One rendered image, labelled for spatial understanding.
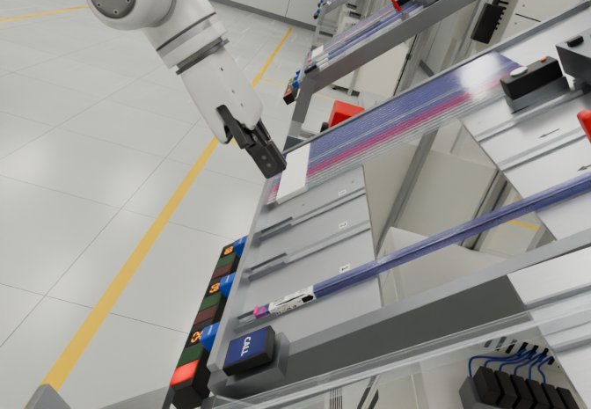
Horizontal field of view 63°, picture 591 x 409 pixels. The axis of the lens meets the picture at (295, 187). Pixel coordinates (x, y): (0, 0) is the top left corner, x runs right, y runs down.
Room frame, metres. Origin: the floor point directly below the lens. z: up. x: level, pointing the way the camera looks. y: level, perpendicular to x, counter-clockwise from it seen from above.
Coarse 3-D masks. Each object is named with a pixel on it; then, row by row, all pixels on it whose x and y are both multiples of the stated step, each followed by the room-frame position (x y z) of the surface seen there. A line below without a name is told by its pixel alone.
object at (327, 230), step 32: (320, 192) 0.77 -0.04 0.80; (352, 192) 0.71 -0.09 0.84; (288, 224) 0.68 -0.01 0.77; (320, 224) 0.65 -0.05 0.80; (352, 224) 0.61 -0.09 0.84; (288, 256) 0.59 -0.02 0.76; (320, 256) 0.56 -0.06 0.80; (352, 256) 0.53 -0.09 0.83; (256, 288) 0.54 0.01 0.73; (288, 288) 0.51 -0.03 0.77; (352, 288) 0.46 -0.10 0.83; (256, 320) 0.46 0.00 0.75; (288, 320) 0.45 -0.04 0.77; (320, 320) 0.43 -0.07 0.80
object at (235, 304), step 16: (256, 224) 0.70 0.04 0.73; (256, 240) 0.67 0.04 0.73; (256, 256) 0.63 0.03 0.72; (240, 272) 0.57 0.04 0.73; (240, 288) 0.53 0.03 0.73; (240, 304) 0.51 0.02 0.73; (224, 320) 0.46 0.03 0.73; (224, 336) 0.44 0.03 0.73; (224, 352) 0.42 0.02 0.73; (208, 368) 0.39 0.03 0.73
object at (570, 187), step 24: (552, 192) 0.48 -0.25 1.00; (576, 192) 0.48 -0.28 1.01; (480, 216) 0.49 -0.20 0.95; (504, 216) 0.48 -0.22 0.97; (432, 240) 0.48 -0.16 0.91; (456, 240) 0.48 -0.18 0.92; (384, 264) 0.47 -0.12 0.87; (312, 288) 0.48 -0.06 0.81; (336, 288) 0.47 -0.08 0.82; (264, 312) 0.47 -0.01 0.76
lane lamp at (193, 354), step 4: (200, 344) 0.48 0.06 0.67; (192, 348) 0.48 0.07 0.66; (196, 348) 0.48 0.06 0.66; (200, 348) 0.47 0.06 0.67; (184, 352) 0.48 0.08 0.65; (188, 352) 0.47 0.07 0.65; (192, 352) 0.47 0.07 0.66; (196, 352) 0.47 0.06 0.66; (200, 352) 0.47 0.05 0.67; (180, 356) 0.47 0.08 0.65; (184, 356) 0.47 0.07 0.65; (188, 356) 0.46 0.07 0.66; (192, 356) 0.46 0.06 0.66; (196, 356) 0.46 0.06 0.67; (180, 360) 0.46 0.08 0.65; (184, 360) 0.46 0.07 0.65; (188, 360) 0.46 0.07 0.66; (192, 360) 0.46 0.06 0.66; (180, 364) 0.45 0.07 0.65; (184, 364) 0.45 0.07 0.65
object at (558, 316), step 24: (528, 312) 0.27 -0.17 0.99; (552, 312) 0.27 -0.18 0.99; (576, 312) 0.26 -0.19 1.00; (456, 336) 0.27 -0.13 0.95; (480, 336) 0.26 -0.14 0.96; (504, 336) 0.26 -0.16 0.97; (528, 336) 0.26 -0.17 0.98; (384, 360) 0.26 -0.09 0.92; (408, 360) 0.26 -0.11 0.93; (432, 360) 0.26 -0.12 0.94; (456, 360) 0.26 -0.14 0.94; (288, 384) 0.26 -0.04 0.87; (312, 384) 0.26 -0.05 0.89; (336, 384) 0.25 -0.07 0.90; (360, 384) 0.25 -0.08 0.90; (216, 408) 0.26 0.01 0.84; (240, 408) 0.25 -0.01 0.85; (264, 408) 0.25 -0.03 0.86; (288, 408) 0.25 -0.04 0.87
